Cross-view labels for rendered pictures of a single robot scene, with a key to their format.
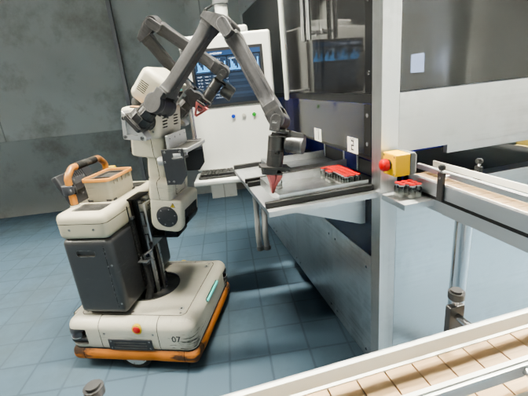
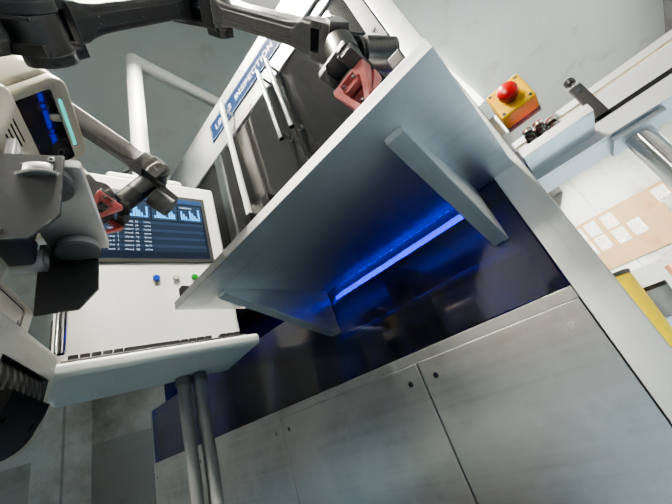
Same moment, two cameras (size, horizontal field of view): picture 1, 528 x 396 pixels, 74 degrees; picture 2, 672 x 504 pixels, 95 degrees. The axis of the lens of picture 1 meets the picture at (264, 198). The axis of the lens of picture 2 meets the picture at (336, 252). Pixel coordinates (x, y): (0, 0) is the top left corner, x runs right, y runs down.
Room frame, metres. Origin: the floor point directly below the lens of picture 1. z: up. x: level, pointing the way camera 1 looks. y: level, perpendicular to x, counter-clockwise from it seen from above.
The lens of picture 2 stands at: (1.02, 0.28, 0.56)
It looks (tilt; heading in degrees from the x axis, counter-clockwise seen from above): 25 degrees up; 318
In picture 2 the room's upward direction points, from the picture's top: 21 degrees counter-clockwise
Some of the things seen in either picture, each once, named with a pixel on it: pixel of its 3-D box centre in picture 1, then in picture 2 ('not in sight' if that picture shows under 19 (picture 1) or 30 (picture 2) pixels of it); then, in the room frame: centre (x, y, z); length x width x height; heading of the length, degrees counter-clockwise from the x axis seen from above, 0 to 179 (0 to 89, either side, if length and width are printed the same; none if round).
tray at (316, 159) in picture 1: (302, 162); not in sight; (1.65, -0.20, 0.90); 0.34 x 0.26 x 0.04; 103
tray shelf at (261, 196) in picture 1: (300, 178); (346, 239); (1.46, -0.17, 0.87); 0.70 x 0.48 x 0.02; 13
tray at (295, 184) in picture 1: (310, 182); not in sight; (1.29, -0.19, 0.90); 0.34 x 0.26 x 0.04; 104
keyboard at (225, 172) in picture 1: (235, 170); (163, 353); (1.93, 0.15, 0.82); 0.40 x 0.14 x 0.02; 93
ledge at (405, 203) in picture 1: (410, 198); (557, 145); (1.09, -0.49, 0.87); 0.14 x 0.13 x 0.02; 103
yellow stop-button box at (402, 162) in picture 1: (397, 163); (513, 103); (1.10, -0.44, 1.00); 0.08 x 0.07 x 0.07; 103
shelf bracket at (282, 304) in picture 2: not in sight; (286, 315); (1.71, -0.10, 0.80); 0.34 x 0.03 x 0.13; 103
